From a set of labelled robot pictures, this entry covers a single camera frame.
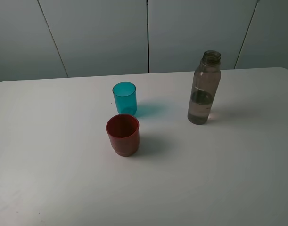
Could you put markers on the clear grey water bottle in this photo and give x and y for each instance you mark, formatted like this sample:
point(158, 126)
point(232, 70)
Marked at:
point(206, 80)

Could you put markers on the teal translucent plastic cup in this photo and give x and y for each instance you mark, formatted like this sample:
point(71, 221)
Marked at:
point(125, 98)

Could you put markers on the red plastic cup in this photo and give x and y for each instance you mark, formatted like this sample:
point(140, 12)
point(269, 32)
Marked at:
point(123, 133)

